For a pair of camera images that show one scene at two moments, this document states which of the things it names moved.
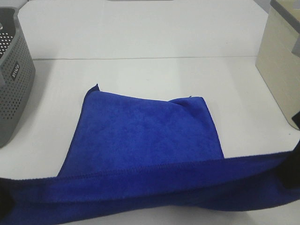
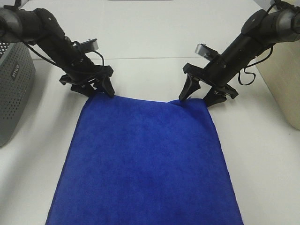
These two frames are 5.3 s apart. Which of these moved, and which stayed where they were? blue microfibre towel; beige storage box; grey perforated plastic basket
Moved: blue microfibre towel
Stayed: beige storage box; grey perforated plastic basket
